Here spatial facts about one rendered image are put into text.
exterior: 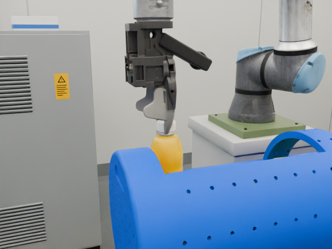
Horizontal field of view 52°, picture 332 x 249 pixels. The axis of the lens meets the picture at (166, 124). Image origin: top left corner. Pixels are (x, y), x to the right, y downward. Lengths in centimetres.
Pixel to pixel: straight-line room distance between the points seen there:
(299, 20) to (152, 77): 50
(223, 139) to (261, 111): 16
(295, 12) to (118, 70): 251
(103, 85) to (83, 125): 131
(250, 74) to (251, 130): 18
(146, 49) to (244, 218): 34
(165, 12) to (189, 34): 290
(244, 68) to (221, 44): 261
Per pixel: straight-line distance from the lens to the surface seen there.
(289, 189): 66
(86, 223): 230
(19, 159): 210
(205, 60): 67
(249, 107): 110
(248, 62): 109
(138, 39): 64
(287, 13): 100
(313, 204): 69
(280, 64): 102
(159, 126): 68
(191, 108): 364
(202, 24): 360
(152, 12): 63
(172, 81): 63
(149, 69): 63
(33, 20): 213
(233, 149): 97
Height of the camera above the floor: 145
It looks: 16 degrees down
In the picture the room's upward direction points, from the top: straight up
